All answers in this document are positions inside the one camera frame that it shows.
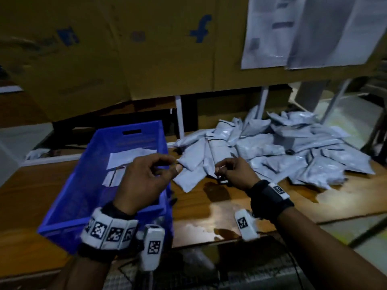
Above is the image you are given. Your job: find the person's left hand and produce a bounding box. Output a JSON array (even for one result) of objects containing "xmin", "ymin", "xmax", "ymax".
[{"xmin": 113, "ymin": 153, "xmax": 183, "ymax": 216}]

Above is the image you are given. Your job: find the person's right hand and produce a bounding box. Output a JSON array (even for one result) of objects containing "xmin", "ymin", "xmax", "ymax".
[{"xmin": 214, "ymin": 157, "xmax": 261, "ymax": 192}]

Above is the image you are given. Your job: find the pile of grey mailer bags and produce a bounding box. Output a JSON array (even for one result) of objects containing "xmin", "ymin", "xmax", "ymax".
[{"xmin": 172, "ymin": 106, "xmax": 376, "ymax": 194}]

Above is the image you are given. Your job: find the blue plastic crate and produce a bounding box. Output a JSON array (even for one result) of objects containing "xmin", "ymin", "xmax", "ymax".
[{"xmin": 37, "ymin": 120, "xmax": 175, "ymax": 254}]

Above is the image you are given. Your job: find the person's right forearm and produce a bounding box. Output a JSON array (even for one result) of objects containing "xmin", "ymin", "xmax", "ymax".
[{"xmin": 275, "ymin": 205, "xmax": 387, "ymax": 290}]

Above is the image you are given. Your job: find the person's left forearm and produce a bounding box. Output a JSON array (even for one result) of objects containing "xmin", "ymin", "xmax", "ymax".
[{"xmin": 51, "ymin": 253, "xmax": 112, "ymax": 290}]

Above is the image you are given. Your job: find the right marker wristband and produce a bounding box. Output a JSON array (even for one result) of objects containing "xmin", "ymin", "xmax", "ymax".
[{"xmin": 248, "ymin": 180, "xmax": 295, "ymax": 224}]

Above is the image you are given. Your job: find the marker wristband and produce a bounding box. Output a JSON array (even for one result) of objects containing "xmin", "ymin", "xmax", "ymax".
[
  {"xmin": 248, "ymin": 180, "xmax": 295, "ymax": 224},
  {"xmin": 79, "ymin": 202, "xmax": 140, "ymax": 263}
]

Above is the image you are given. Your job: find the left marker wristband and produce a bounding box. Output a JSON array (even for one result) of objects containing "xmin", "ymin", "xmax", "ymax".
[{"xmin": 79, "ymin": 202, "xmax": 140, "ymax": 263}]

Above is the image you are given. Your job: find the white metal shelf leg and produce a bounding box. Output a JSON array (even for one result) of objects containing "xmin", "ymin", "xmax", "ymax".
[
  {"xmin": 257, "ymin": 87, "xmax": 270, "ymax": 120},
  {"xmin": 320, "ymin": 79, "xmax": 352, "ymax": 124},
  {"xmin": 175, "ymin": 95, "xmax": 186, "ymax": 139}
]

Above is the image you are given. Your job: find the wooden table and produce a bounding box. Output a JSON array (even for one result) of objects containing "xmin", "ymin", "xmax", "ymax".
[{"xmin": 0, "ymin": 133, "xmax": 387, "ymax": 278}]

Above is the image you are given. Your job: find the plain cardboard box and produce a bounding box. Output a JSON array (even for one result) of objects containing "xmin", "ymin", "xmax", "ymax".
[{"xmin": 0, "ymin": 0, "xmax": 131, "ymax": 123}]

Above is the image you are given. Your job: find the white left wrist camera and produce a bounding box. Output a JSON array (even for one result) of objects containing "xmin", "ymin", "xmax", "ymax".
[{"xmin": 138, "ymin": 224, "xmax": 165, "ymax": 272}]

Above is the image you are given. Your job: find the white wire rack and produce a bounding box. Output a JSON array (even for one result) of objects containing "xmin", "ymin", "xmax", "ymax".
[{"xmin": 103, "ymin": 238, "xmax": 303, "ymax": 290}]

